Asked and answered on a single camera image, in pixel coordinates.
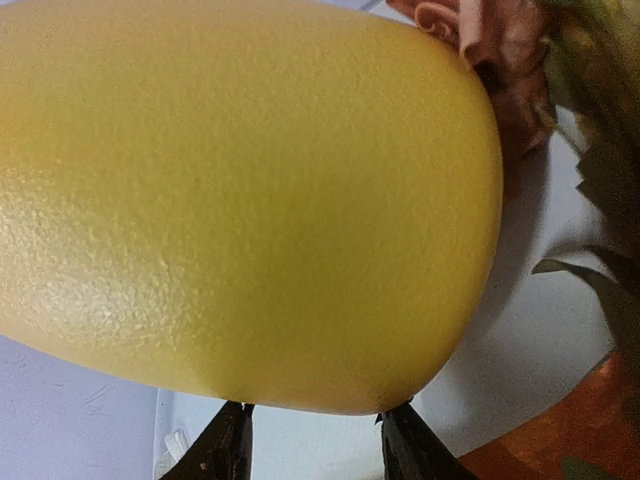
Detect orange yellow wrapping paper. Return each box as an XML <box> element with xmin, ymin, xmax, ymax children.
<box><xmin>459</xmin><ymin>351</ymin><xmax>639</xmax><ymax>479</ymax></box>

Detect yellow ceramic vase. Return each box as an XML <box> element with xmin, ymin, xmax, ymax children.
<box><xmin>1</xmin><ymin>1</ymin><xmax>503</xmax><ymax>415</ymax></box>

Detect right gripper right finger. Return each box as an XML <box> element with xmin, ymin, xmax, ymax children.
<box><xmin>375</xmin><ymin>402</ymin><xmax>478</xmax><ymax>480</ymax></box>

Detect cream printed ribbon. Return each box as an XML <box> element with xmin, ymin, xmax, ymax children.
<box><xmin>154</xmin><ymin>430</ymin><xmax>190</xmax><ymax>479</ymax></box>

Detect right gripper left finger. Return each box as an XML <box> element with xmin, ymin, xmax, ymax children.
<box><xmin>167</xmin><ymin>401</ymin><xmax>255</xmax><ymax>480</ymax></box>

